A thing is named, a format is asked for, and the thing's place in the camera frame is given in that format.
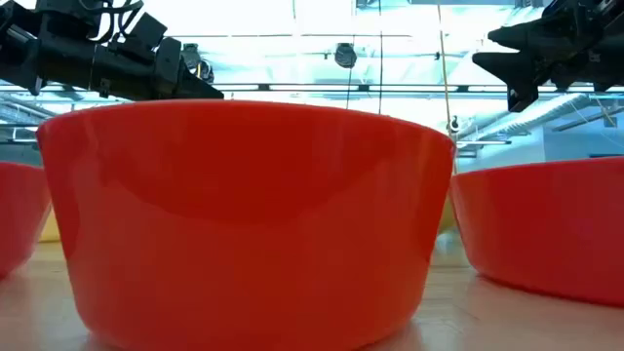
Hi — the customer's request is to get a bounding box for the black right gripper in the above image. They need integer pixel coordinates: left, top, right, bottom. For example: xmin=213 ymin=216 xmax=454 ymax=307
xmin=471 ymin=0 xmax=624 ymax=113

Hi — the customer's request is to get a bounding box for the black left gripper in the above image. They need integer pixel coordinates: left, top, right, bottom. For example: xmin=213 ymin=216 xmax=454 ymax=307
xmin=90 ymin=36 xmax=225 ymax=101

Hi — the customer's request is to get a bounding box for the large red plastic bowl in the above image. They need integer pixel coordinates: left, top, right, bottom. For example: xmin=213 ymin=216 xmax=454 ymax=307
xmin=35 ymin=98 xmax=457 ymax=351

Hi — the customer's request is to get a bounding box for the black ceiling cable reel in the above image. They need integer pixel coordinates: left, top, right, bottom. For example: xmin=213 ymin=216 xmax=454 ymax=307
xmin=180 ymin=42 xmax=215 ymax=85
xmin=333 ymin=42 xmax=359 ymax=70

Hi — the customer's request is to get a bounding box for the silver ventilation duct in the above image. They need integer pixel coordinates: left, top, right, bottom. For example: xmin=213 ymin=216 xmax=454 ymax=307
xmin=457 ymin=92 xmax=601 ymax=142

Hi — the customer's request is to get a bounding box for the yellow hanging cable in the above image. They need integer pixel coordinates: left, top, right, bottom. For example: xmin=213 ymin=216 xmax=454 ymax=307
xmin=437 ymin=0 xmax=460 ymax=175

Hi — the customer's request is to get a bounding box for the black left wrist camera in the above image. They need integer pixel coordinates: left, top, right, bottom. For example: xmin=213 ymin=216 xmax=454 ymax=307
xmin=107 ymin=12 xmax=169 ymax=54

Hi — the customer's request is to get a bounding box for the black hanging cable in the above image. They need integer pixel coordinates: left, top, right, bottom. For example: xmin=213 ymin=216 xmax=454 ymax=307
xmin=377 ymin=0 xmax=385 ymax=116

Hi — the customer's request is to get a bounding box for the long ceiling light rail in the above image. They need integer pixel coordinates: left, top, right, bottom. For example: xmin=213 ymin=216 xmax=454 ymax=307
xmin=0 ymin=81 xmax=624 ymax=97

